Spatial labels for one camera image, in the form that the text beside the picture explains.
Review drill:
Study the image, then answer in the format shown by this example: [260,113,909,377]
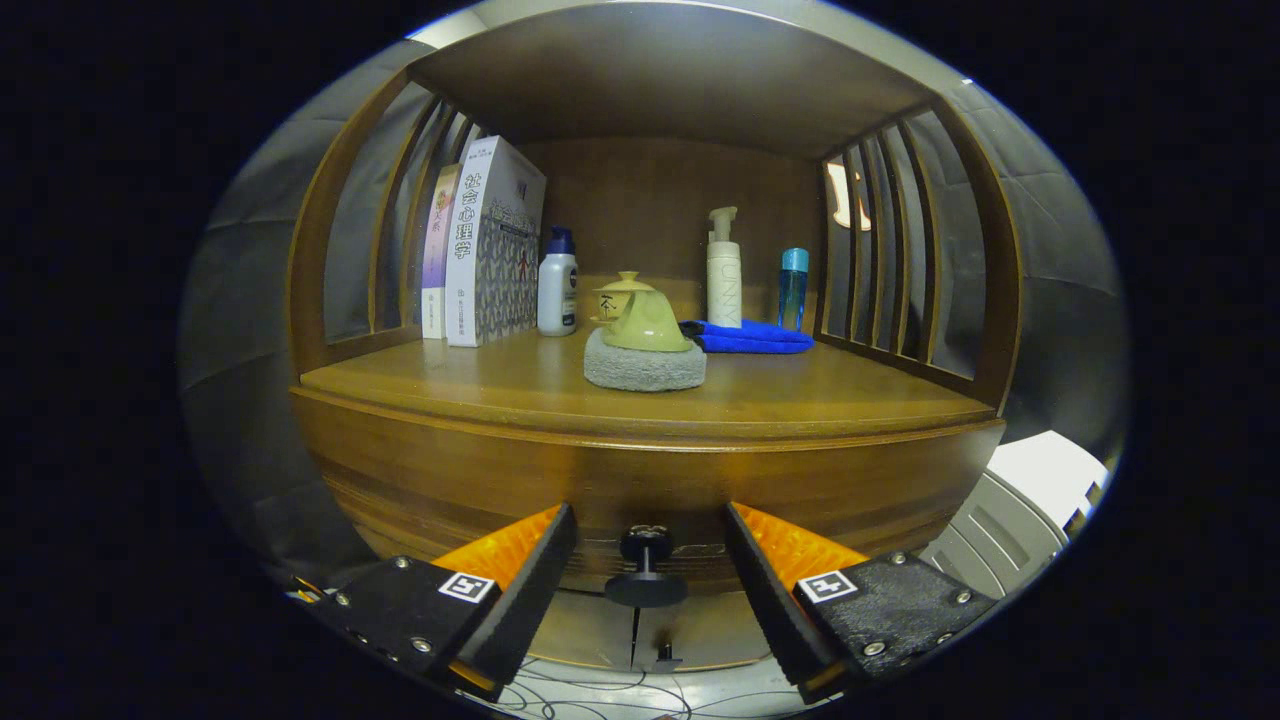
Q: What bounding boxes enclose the thin purple book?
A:
[421,163,463,341]

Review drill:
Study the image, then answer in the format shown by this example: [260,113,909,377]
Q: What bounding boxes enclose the blue transparent bottle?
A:
[777,248,809,331]

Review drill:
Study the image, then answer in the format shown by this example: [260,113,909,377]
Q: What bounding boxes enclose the yellow lidded tea cup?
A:
[592,270,656,326]

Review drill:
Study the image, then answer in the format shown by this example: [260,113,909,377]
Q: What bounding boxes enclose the thick white book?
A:
[445,135,548,348]

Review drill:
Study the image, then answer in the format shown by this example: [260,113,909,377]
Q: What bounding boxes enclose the wooden drawer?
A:
[290,388,1006,596]

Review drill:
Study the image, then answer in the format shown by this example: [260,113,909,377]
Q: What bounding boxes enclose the black drawer knob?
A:
[604,525,689,609]

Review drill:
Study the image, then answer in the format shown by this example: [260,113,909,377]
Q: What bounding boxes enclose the white plastic storage unit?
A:
[918,430,1111,601]

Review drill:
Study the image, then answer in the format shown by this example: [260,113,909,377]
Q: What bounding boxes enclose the wooden cabinet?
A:
[285,5,1026,673]

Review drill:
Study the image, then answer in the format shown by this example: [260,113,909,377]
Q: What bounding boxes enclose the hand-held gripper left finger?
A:
[300,502,579,701]

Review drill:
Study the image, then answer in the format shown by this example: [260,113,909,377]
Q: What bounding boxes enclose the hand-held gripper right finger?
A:
[725,500,1001,704]

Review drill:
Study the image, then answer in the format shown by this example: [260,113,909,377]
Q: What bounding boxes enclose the wooden countertop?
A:
[298,320,1001,441]

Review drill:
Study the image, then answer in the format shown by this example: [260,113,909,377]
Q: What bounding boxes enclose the white bottle blue cap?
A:
[537,226,579,337]

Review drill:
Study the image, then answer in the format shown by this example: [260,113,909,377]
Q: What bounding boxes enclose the tangle of black cables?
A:
[490,660,801,719]

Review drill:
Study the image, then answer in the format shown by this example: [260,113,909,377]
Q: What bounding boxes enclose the green handled scrub brush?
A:
[583,290,708,393]

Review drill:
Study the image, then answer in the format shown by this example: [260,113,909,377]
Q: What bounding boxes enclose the blue folded cloth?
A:
[678,319,815,355]

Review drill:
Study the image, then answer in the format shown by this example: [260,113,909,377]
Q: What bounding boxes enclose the white pump bottle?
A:
[706,206,743,329]

